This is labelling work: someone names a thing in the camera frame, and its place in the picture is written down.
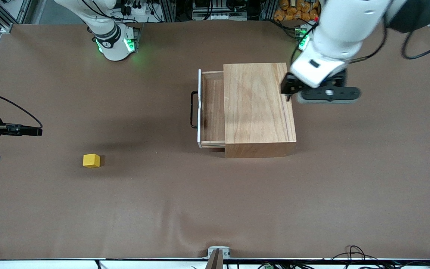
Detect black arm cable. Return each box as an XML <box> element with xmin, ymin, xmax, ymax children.
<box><xmin>0</xmin><ymin>93</ymin><xmax>43</xmax><ymax>128</ymax></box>
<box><xmin>349</xmin><ymin>21</ymin><xmax>430</xmax><ymax>64</ymax></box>

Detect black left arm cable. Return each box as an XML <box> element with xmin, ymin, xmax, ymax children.
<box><xmin>349</xmin><ymin>21</ymin><xmax>430</xmax><ymax>64</ymax></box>

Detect white flat power strip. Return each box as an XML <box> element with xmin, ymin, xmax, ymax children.
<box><xmin>192</xmin><ymin>7</ymin><xmax>247</xmax><ymax>21</ymax></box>

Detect white power strip with plugs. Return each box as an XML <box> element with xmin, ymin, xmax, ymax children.
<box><xmin>120</xmin><ymin>0</ymin><xmax>163</xmax><ymax>21</ymax></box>

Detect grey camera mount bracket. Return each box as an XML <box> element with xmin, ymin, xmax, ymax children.
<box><xmin>206</xmin><ymin>246</ymin><xmax>231</xmax><ymax>269</ymax></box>

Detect yellow wooden block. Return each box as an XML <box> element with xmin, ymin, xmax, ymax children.
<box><xmin>82</xmin><ymin>154</ymin><xmax>101</xmax><ymax>168</ymax></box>

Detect pile of orange items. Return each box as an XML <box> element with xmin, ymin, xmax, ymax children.
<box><xmin>274</xmin><ymin>0</ymin><xmax>322</xmax><ymax>22</ymax></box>

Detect wooden drawer with white front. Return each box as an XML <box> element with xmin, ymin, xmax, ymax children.
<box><xmin>190</xmin><ymin>69</ymin><xmax>226</xmax><ymax>149</ymax></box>

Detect light wooden cabinet box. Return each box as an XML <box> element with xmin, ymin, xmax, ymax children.
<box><xmin>223</xmin><ymin>62</ymin><xmax>297</xmax><ymax>158</ymax></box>

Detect black metal drawer handle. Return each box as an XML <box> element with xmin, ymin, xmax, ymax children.
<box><xmin>190</xmin><ymin>91</ymin><xmax>200</xmax><ymax>129</ymax></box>

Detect black cable loop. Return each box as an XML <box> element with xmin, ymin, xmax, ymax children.
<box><xmin>331</xmin><ymin>245</ymin><xmax>378</xmax><ymax>261</ymax></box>

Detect black cables under table edge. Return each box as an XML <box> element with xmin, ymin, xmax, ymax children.
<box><xmin>222</xmin><ymin>259</ymin><xmax>430</xmax><ymax>269</ymax></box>

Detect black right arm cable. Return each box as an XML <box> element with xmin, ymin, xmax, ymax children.
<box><xmin>0</xmin><ymin>93</ymin><xmax>43</xmax><ymax>128</ymax></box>

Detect brown table cover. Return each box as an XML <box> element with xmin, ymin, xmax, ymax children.
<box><xmin>0</xmin><ymin>19</ymin><xmax>430</xmax><ymax>261</ymax></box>

